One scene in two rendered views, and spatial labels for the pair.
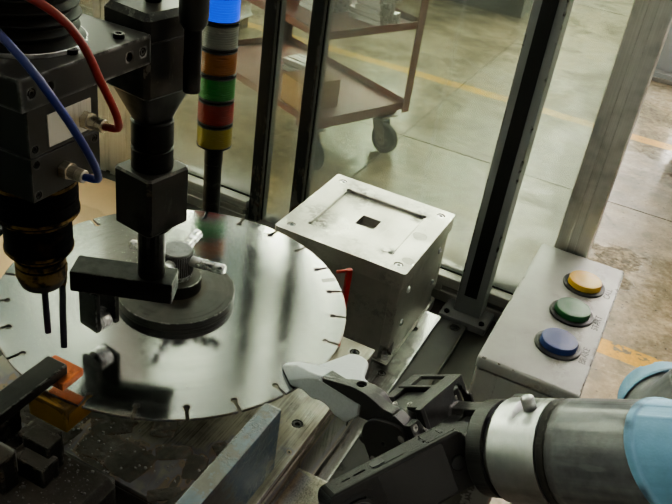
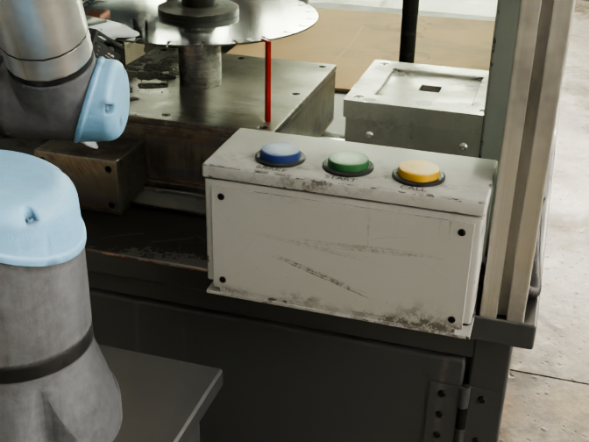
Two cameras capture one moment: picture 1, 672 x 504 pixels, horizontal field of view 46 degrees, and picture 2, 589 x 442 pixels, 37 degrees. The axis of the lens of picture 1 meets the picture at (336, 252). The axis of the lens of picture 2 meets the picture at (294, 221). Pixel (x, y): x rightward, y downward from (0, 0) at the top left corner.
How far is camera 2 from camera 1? 1.25 m
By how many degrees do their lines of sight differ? 72
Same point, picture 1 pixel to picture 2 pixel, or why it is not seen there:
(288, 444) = (143, 114)
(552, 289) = (390, 160)
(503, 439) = not seen: outside the picture
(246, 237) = (290, 20)
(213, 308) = (180, 12)
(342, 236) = (385, 78)
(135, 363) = (123, 11)
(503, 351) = (252, 136)
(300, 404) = (187, 114)
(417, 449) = not seen: hidden behind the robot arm
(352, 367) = (122, 32)
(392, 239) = (408, 96)
